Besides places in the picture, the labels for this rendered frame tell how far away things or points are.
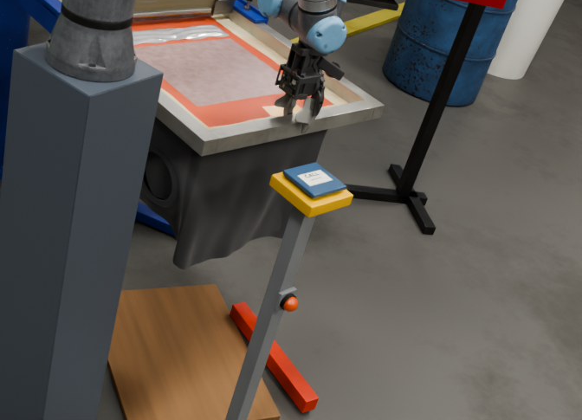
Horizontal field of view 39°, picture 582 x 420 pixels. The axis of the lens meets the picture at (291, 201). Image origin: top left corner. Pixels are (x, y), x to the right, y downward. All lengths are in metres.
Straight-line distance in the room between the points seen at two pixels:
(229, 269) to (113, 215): 1.48
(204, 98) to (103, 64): 0.61
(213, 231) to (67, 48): 0.84
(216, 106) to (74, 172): 0.60
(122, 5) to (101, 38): 0.06
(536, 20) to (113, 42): 4.34
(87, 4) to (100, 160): 0.27
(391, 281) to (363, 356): 0.48
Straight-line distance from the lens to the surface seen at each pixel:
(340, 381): 2.75
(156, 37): 2.23
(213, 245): 2.15
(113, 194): 1.55
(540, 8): 5.50
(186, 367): 2.59
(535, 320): 3.41
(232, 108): 1.97
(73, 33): 1.40
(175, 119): 1.80
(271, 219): 2.27
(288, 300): 1.90
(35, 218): 1.57
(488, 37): 4.80
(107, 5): 1.38
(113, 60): 1.41
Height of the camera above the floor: 1.84
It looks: 32 degrees down
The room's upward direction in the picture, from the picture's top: 17 degrees clockwise
